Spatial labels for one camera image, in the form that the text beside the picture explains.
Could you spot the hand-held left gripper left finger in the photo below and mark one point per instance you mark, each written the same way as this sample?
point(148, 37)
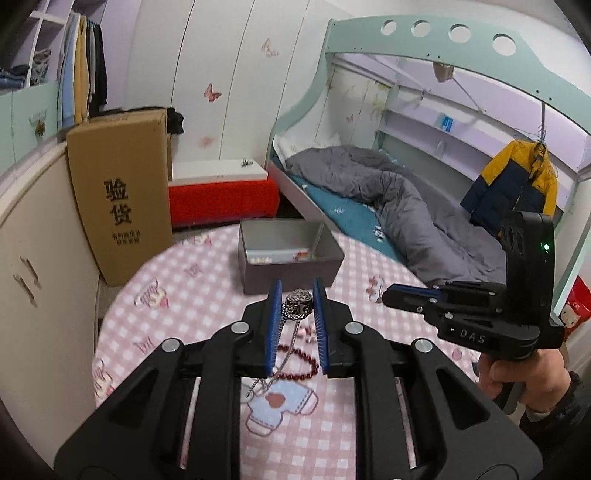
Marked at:
point(274, 323)

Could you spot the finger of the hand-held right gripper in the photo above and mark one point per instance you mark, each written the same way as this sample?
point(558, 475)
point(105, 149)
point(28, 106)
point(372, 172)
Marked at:
point(401, 300)
point(418, 288)

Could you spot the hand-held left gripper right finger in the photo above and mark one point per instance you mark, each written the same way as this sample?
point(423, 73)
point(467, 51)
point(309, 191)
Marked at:
point(321, 323)

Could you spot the grey metal box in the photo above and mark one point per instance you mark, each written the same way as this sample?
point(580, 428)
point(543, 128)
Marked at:
point(286, 272)

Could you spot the person's right forearm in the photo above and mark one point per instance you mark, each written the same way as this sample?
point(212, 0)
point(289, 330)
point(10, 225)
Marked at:
point(563, 410)

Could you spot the person's right hand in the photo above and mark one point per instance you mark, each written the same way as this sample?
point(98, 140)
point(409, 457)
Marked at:
point(531, 378)

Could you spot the small pink earrings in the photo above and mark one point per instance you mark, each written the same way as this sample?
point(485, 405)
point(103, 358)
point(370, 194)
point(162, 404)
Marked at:
point(306, 333)

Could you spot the red printed bag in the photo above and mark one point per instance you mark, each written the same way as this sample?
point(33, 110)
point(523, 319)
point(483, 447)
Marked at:
point(576, 309)

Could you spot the grey duvet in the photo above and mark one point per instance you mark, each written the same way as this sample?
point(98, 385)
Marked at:
point(406, 198)

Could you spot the pink checked tablecloth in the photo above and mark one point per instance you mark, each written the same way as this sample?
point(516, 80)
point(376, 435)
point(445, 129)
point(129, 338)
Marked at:
point(184, 295)

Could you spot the teal bed sheet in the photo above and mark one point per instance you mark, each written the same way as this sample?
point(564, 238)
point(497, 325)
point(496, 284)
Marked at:
point(344, 212)

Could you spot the yellow and navy jacket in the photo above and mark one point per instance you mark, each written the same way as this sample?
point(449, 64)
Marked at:
point(503, 184)

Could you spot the red cloth covered chest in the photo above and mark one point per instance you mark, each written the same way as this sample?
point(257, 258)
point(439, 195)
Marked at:
point(221, 198)

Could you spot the blue packet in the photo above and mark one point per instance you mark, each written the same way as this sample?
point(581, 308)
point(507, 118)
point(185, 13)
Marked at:
point(447, 122)

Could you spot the white pillow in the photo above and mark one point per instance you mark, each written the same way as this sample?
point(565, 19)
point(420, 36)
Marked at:
point(300, 145)

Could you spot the brown cardboard box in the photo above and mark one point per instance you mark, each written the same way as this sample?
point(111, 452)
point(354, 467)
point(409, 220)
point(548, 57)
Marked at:
point(120, 194)

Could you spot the cream cabinet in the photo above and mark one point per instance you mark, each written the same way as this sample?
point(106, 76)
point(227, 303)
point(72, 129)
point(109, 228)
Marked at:
point(41, 258)

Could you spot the row of hanging clothes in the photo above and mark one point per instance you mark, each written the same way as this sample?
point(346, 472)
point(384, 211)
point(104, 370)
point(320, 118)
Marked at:
point(81, 69)

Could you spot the folded clothes pile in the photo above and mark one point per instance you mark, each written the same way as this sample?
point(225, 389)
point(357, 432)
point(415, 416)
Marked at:
point(23, 69)

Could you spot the teal bunk bed frame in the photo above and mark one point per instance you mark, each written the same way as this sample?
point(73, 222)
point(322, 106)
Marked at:
point(369, 37)

